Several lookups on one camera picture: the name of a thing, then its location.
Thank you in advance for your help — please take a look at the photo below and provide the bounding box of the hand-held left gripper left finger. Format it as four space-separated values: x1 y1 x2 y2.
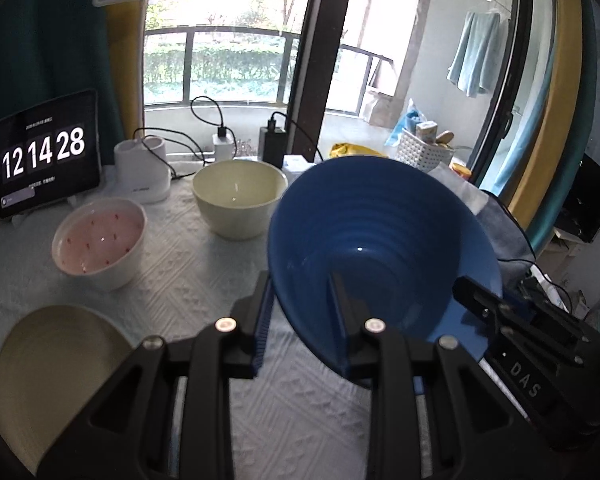
37 270 281 480

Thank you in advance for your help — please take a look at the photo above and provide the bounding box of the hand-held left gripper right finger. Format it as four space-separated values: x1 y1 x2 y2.
329 271 551 480

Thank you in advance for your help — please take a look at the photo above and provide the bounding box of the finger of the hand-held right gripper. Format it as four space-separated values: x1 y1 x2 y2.
452 276 587 367
500 294 538 323

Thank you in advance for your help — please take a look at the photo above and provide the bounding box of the large blue bowl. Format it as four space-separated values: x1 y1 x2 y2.
266 156 503 383

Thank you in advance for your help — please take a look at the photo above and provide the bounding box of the cream bowl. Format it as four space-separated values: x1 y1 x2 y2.
191 160 289 240

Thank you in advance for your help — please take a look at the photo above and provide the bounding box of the pink dotted bowl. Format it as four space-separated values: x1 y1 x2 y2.
51 198 147 291

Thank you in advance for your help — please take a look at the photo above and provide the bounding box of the cream plate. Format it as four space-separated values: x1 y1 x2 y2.
0 305 136 476

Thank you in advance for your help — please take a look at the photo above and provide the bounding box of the grey folded cloth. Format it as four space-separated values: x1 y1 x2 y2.
475 190 536 271

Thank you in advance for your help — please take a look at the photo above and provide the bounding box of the white textured tablecloth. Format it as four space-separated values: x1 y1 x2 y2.
0 160 531 480

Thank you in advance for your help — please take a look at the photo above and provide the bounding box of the black monitor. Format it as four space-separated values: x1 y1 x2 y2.
562 152 600 243

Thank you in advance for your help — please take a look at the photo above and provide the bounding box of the white power strip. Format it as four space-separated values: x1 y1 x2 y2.
170 152 313 181

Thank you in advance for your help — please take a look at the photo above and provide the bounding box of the yellow wipes pack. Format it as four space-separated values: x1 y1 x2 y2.
328 143 388 159

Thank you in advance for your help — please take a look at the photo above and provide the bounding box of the white plastic basket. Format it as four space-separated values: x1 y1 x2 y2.
396 127 455 170

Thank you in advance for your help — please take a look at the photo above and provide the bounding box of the black charger plug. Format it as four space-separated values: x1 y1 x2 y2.
258 120 287 167

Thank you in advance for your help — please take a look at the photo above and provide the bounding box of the white charger plug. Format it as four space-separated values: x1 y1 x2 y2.
212 127 236 161

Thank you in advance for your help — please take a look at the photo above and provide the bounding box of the blue plastic bag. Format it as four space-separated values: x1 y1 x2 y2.
385 99 426 148

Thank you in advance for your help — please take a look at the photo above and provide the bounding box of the yellow curtain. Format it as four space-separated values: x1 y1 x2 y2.
507 0 583 221
102 0 156 166

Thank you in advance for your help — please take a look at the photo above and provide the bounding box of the beige balcony box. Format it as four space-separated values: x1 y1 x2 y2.
362 89 400 127

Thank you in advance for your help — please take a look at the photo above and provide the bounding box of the teal curtain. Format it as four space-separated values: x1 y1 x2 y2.
530 0 598 246
0 0 126 171

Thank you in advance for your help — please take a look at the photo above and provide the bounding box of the hanging light blue towel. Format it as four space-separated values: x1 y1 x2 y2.
447 10 502 98

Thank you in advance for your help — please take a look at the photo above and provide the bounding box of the balcony railing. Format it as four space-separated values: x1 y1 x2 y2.
142 27 396 111

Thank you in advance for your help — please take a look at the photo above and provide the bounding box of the tablet clock display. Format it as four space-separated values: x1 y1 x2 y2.
0 89 102 220

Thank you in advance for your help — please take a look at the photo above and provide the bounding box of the black cable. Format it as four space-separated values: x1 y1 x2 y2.
190 96 228 136
270 111 326 161

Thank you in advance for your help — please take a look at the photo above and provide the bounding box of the dark window frame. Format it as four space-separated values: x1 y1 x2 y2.
286 0 358 158

